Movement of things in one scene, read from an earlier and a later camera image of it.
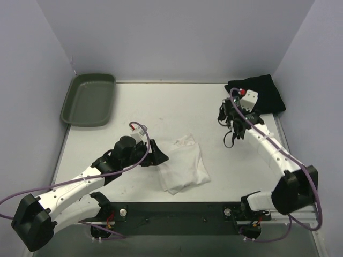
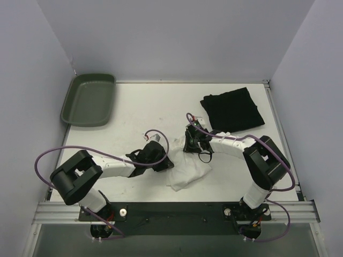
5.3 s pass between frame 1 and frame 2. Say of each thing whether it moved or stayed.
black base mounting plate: stayed
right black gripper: moved
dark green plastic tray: stayed
